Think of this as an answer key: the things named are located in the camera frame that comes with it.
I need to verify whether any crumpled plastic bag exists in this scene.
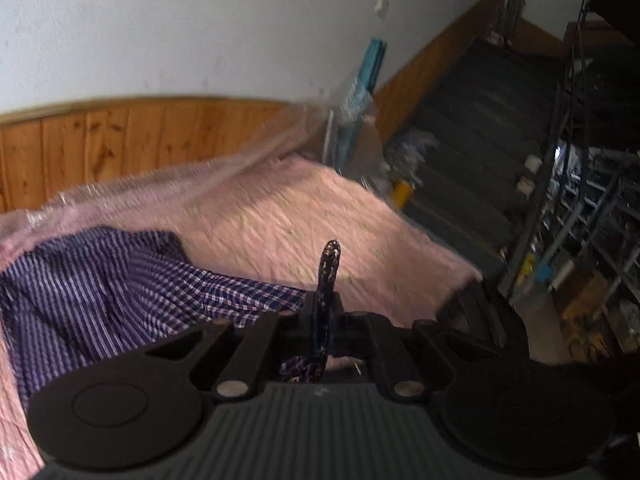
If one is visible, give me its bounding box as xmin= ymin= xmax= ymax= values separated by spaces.
xmin=392 ymin=130 xmax=441 ymax=181

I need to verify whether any dark staircase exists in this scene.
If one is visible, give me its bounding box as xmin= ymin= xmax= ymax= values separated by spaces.
xmin=400 ymin=37 xmax=576 ymax=281

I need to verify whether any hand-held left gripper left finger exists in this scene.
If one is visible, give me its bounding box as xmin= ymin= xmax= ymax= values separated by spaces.
xmin=140 ymin=292 xmax=321 ymax=401

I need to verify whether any pink bear print quilt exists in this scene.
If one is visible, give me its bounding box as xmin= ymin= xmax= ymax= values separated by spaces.
xmin=0 ymin=157 xmax=483 ymax=476

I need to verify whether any blue plaid shirt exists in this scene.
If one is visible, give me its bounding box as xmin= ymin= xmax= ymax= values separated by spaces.
xmin=0 ymin=227 xmax=343 ymax=401

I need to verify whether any cluttered metal shelf rack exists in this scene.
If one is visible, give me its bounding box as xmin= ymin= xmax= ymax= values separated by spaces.
xmin=540 ymin=145 xmax=640 ymax=361

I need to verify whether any brown cardboard sheet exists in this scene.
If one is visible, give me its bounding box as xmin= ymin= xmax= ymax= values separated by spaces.
xmin=350 ymin=122 xmax=386 ymax=181

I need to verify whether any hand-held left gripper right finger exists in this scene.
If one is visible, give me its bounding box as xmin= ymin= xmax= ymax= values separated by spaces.
xmin=330 ymin=292 xmax=506 ymax=402

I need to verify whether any clear bubble wrap sheet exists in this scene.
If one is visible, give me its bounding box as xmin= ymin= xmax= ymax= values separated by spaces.
xmin=0 ymin=75 xmax=376 ymax=241

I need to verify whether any wooden headboard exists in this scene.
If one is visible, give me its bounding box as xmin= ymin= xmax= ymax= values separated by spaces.
xmin=0 ymin=97 xmax=301 ymax=213

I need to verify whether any metal storage rack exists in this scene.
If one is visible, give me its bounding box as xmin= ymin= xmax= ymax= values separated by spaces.
xmin=497 ymin=0 xmax=640 ymax=306

